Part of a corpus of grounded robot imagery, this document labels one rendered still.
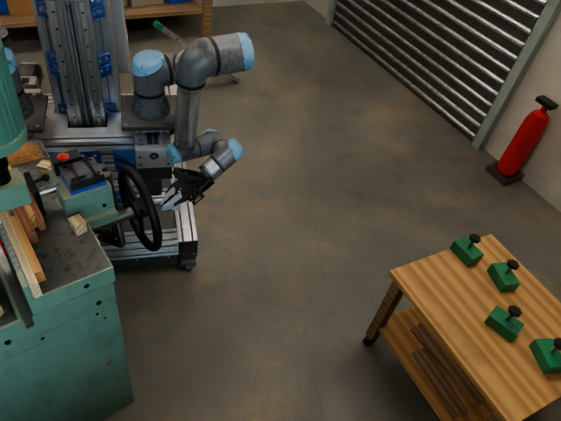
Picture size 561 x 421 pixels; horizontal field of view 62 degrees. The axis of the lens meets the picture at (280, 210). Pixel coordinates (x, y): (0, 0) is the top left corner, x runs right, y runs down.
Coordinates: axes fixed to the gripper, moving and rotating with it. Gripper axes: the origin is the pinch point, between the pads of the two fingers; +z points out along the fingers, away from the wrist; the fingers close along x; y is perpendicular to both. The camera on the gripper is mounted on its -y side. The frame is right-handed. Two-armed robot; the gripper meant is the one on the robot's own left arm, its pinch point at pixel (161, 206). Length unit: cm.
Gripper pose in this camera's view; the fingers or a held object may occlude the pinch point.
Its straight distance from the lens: 171.0
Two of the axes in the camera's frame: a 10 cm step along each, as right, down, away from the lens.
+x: -6.1, -6.2, 5.0
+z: -7.5, 6.6, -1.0
